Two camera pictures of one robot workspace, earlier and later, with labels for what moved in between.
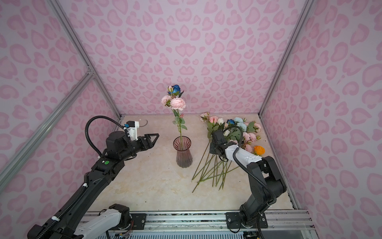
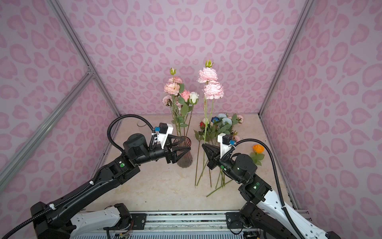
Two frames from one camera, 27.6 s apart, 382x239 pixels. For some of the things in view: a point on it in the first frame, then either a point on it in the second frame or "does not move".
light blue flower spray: [240, 122] → [223, 117]
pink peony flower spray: [249, 135] → [212, 89]
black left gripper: [149, 144] → [172, 156]
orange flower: [258, 150] does not move
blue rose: [230, 121] → [215, 119]
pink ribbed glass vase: [182, 144] does not move
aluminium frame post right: [306, 10] does not move
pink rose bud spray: [204, 117] → [172, 88]
